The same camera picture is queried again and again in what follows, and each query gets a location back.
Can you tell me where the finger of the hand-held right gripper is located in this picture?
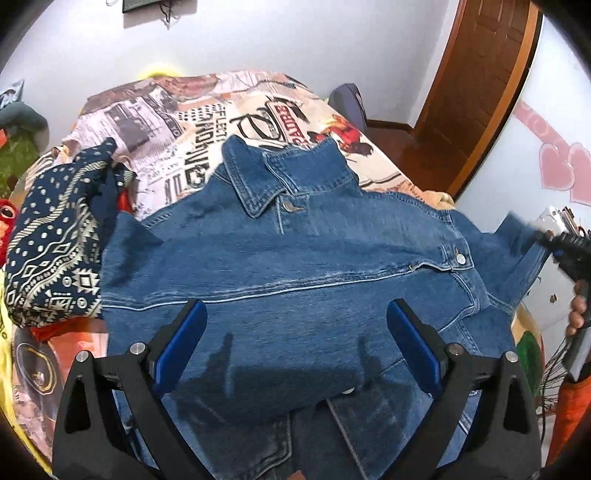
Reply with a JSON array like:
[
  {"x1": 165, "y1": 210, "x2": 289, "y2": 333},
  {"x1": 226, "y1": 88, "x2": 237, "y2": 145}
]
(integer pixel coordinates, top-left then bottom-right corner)
[{"x1": 536, "y1": 231, "x2": 566, "y2": 254}]

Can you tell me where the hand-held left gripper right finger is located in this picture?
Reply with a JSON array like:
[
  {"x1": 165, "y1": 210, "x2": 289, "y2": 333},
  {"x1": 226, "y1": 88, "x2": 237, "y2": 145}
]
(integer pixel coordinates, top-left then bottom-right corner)
[{"x1": 383, "y1": 299, "x2": 542, "y2": 480}]

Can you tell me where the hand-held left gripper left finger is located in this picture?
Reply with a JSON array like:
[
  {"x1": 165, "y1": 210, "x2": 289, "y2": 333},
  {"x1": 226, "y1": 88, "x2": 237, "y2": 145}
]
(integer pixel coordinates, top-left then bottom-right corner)
[{"x1": 53, "y1": 299, "x2": 218, "y2": 480}]

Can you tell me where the blue denim jacket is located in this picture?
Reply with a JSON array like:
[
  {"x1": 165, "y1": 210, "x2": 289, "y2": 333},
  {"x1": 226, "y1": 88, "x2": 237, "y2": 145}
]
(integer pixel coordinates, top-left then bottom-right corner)
[{"x1": 99, "y1": 136, "x2": 552, "y2": 480}]

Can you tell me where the person's right hand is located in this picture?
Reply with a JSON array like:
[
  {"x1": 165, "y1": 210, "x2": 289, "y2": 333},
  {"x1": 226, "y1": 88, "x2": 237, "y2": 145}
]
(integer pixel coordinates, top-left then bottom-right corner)
[{"x1": 566, "y1": 281, "x2": 589, "y2": 337}]

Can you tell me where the white plastic object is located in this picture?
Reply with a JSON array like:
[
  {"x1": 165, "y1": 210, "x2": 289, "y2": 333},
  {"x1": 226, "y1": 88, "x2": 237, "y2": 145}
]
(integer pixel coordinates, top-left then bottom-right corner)
[{"x1": 529, "y1": 206, "x2": 578, "y2": 238}]

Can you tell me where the white wardrobe sliding door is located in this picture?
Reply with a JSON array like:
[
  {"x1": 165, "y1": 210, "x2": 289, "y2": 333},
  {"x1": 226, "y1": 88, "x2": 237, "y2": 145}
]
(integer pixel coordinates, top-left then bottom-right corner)
[{"x1": 457, "y1": 14, "x2": 591, "y2": 232}]

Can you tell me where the green yellow cloth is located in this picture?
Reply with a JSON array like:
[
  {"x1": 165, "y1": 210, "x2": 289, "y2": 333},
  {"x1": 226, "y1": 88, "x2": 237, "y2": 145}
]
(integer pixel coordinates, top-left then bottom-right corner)
[{"x1": 512, "y1": 305, "x2": 546, "y2": 398}]

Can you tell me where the navy patterned folded cloth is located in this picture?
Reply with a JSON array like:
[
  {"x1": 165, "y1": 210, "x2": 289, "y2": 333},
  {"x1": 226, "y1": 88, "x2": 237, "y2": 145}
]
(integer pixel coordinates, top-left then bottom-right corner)
[{"x1": 4, "y1": 137, "x2": 139, "y2": 328}]

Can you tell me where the brown wooden door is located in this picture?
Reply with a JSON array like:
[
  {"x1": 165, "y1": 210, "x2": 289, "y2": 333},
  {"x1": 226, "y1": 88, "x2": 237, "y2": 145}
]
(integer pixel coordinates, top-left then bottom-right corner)
[{"x1": 413, "y1": 0, "x2": 543, "y2": 199}]

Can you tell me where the red plush toy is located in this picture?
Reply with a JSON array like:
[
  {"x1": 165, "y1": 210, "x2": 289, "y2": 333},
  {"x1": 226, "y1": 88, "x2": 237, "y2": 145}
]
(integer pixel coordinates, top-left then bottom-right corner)
[{"x1": 0, "y1": 198, "x2": 20, "y2": 267}]

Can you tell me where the printed bed sheet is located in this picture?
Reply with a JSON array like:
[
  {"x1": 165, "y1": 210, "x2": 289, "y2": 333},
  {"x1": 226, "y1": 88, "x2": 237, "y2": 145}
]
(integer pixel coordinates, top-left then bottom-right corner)
[{"x1": 9, "y1": 69, "x2": 458, "y2": 462}]

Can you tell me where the grey cushion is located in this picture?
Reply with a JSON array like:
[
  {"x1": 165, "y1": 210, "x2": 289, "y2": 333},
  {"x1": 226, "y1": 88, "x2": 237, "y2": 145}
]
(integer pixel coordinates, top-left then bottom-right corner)
[{"x1": 0, "y1": 104, "x2": 49, "y2": 148}]

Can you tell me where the yellow hoop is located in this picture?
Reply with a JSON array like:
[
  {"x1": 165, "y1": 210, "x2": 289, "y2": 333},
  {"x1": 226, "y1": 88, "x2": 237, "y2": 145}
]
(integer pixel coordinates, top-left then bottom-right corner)
[{"x1": 139, "y1": 65, "x2": 185, "y2": 79}]

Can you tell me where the pink heart wall sticker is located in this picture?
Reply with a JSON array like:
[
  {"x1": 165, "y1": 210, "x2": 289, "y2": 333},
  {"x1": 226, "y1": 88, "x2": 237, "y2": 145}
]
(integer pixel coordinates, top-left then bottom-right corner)
[{"x1": 515, "y1": 102, "x2": 591, "y2": 206}]

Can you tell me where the black monitor cable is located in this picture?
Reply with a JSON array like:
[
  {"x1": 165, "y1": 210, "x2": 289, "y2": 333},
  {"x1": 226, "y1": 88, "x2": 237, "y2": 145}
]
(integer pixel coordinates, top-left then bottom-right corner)
[{"x1": 158, "y1": 0, "x2": 180, "y2": 29}]

